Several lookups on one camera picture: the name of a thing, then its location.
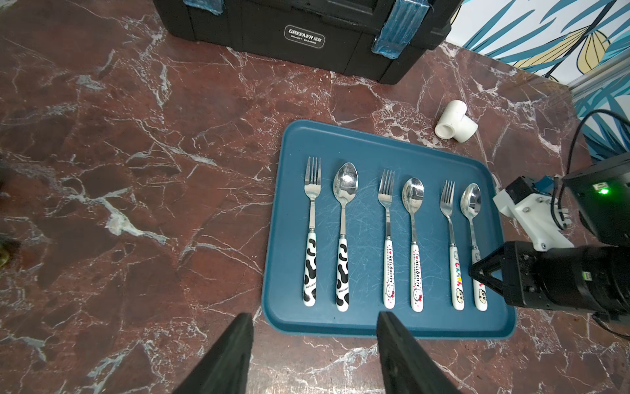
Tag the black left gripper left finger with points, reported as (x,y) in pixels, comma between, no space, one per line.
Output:
(224,368)

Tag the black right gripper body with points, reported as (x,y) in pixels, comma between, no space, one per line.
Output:
(592,279)

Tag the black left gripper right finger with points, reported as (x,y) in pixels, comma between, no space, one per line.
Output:
(406,367)

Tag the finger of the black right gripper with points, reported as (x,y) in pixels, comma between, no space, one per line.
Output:
(494,284)
(489,266)

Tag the spoon with panda handle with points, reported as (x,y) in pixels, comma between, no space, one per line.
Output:
(470,205)

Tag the fork with panda handle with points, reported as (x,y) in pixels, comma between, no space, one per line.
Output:
(446,206)

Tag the spoon with hello kitty handle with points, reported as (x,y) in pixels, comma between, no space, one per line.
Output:
(412,197)

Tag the fork with hello kitty handle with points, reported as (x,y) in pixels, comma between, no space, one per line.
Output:
(385,198)

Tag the spoon with cow-pattern handle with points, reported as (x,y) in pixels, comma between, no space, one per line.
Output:
(345,188)

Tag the fork with cow-pattern handle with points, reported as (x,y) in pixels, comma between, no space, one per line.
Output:
(312,188)

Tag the teal plastic tray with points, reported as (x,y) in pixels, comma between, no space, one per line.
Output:
(282,295)

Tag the white PVC tee fitting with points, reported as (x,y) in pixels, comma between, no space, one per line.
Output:
(455,124)

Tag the green toy drill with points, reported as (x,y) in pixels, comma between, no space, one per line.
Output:
(8,250)

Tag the black toolbox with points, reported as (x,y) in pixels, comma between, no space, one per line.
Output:
(378,40)

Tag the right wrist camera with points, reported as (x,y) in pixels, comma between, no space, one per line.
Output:
(602,194)

